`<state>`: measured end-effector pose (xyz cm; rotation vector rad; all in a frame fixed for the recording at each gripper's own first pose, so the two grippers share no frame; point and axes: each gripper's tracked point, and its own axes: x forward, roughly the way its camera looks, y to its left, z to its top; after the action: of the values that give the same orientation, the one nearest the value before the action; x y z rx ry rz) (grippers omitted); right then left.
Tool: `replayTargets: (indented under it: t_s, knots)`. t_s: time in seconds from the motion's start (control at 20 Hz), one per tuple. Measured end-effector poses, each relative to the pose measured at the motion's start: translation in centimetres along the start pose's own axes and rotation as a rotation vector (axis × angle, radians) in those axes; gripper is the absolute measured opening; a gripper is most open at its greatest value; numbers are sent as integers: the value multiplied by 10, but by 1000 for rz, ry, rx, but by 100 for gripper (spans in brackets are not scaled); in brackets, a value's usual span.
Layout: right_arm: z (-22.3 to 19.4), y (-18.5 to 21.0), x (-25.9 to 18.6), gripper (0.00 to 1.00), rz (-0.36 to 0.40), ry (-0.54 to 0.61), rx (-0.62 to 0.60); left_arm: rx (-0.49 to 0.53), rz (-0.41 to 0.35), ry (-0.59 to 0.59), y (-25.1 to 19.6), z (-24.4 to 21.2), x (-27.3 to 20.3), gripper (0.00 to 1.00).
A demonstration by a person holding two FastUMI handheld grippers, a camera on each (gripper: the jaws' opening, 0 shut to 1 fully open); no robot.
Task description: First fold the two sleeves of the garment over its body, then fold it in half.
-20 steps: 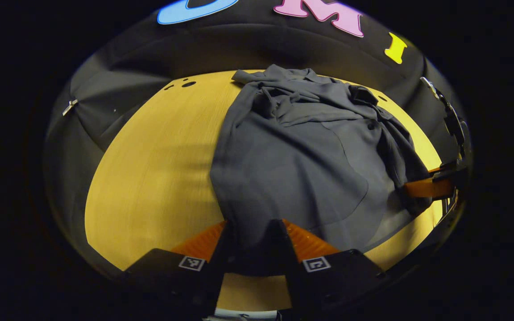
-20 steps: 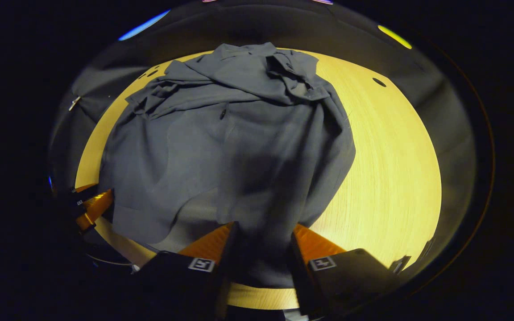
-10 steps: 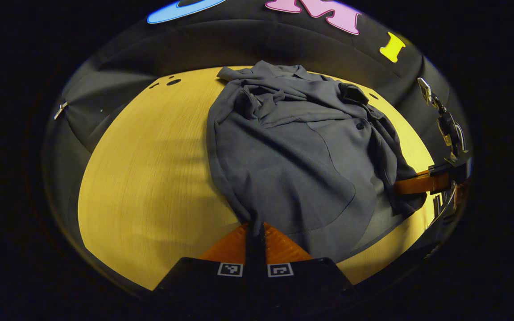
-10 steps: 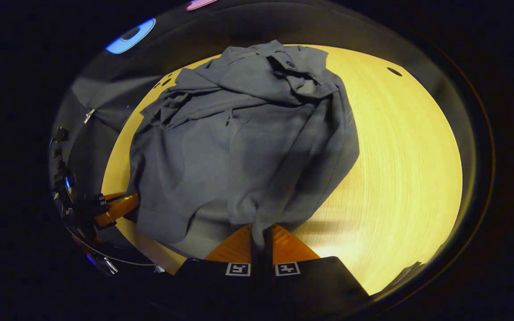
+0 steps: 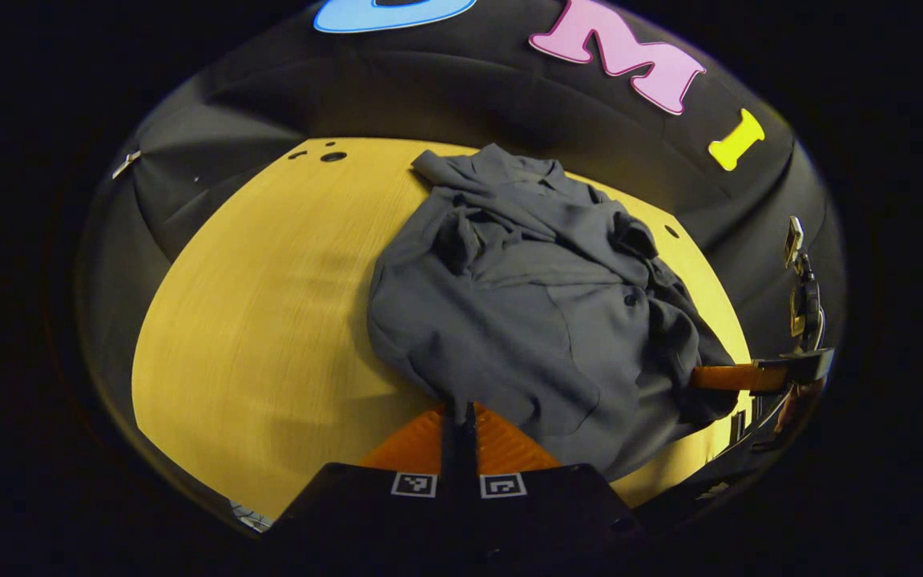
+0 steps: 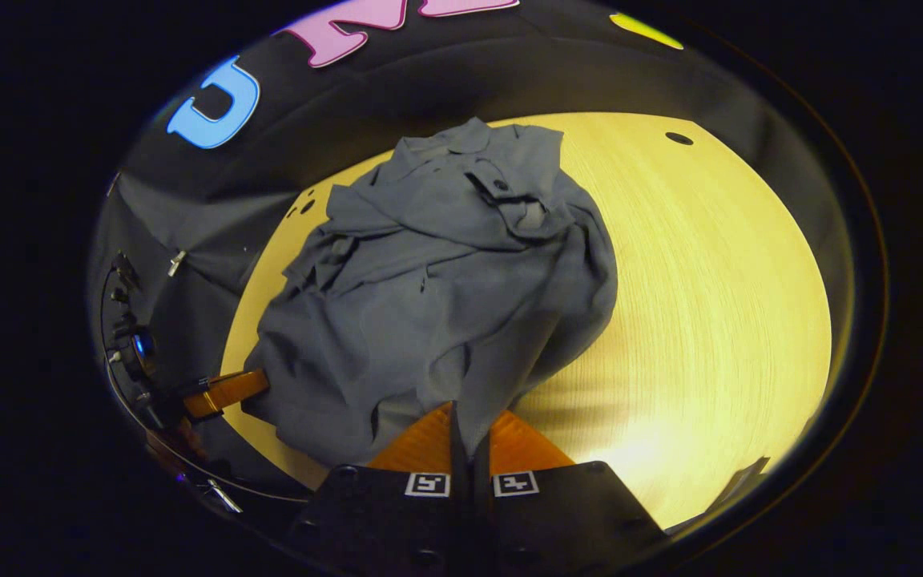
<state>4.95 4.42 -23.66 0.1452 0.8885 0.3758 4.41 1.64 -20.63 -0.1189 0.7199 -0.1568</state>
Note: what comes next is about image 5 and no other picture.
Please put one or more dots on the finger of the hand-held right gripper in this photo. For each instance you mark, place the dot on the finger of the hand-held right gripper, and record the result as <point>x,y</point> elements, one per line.
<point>730,377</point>

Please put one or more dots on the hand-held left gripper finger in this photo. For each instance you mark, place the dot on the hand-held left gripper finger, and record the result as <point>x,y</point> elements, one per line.
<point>469,457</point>
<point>450,457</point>

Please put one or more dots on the grey long-sleeved shirt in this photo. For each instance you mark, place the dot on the grey long-sleeved shirt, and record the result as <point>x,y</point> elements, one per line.
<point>509,320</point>

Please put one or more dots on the black backdrop cloth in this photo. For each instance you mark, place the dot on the black backdrop cloth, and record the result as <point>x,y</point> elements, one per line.
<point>469,96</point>

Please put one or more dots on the white cloth clip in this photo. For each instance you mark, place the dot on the white cloth clip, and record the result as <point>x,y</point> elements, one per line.
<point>126,163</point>

